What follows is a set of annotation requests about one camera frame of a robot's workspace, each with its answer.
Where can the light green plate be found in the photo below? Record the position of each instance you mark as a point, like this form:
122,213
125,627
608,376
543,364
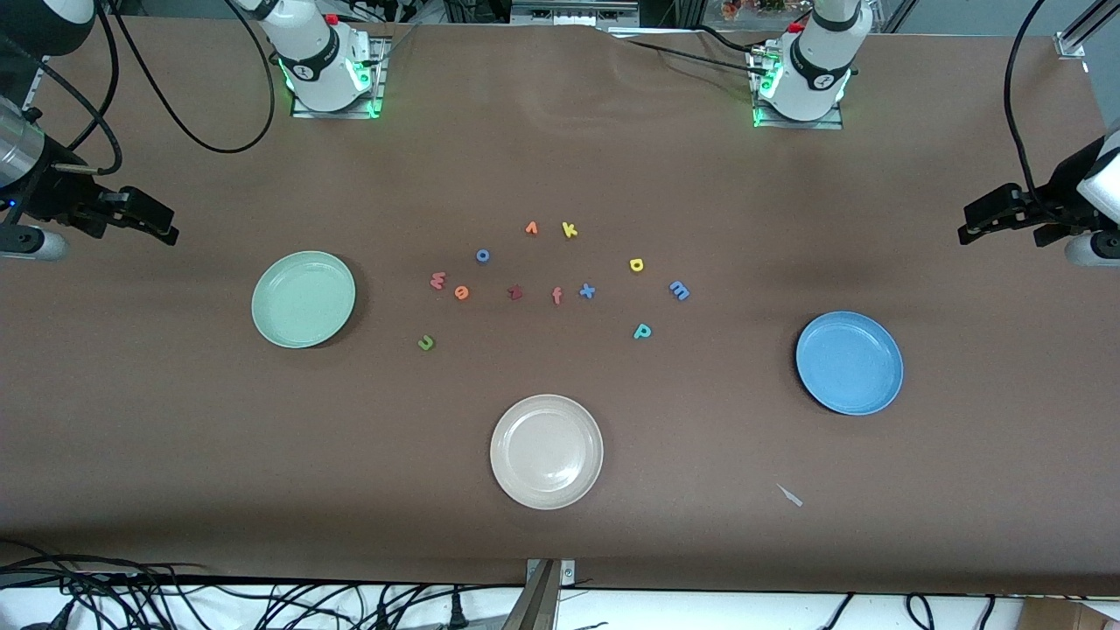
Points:
303,299

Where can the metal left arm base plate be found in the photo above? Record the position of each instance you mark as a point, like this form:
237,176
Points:
831,123

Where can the grey metal mount post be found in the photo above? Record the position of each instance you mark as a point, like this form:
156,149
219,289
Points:
538,604

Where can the orange background objects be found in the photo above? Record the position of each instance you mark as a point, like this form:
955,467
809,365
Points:
752,9

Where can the blue foam letter m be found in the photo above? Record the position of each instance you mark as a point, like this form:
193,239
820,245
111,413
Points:
680,290

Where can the brown cardboard box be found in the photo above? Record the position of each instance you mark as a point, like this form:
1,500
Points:
1067,615

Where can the aluminium frame profile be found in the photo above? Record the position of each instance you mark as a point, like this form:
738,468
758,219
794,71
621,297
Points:
35,83
1081,35

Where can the pink foam letter w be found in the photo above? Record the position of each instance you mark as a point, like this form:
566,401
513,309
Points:
437,281

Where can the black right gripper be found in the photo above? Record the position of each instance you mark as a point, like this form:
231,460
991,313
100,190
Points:
54,199

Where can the blue foam letter x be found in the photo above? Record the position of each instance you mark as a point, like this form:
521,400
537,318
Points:
587,291

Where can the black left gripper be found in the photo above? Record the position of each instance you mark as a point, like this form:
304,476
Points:
1057,204

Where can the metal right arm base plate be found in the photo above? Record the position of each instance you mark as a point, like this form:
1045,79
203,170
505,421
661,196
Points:
302,113

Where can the black power plug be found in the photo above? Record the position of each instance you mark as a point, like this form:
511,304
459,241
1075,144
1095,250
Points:
381,617
456,610

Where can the blue plate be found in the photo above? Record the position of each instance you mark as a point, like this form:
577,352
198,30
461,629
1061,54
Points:
849,363

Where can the grey background equipment box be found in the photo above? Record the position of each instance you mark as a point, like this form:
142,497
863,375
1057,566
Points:
573,10

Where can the clear tape scrap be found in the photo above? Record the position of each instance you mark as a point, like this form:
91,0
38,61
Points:
792,498

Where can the beige plate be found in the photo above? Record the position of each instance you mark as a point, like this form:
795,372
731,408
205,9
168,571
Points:
547,451

